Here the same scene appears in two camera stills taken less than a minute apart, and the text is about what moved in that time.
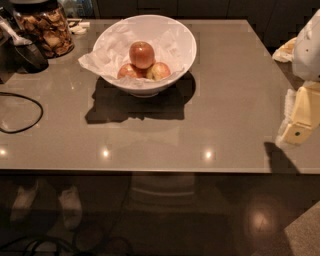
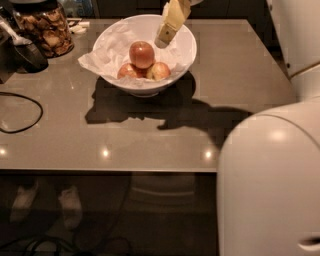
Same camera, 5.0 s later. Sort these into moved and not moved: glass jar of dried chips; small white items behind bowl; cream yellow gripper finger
Moved: cream yellow gripper finger
Not moved: glass jar of dried chips; small white items behind bowl
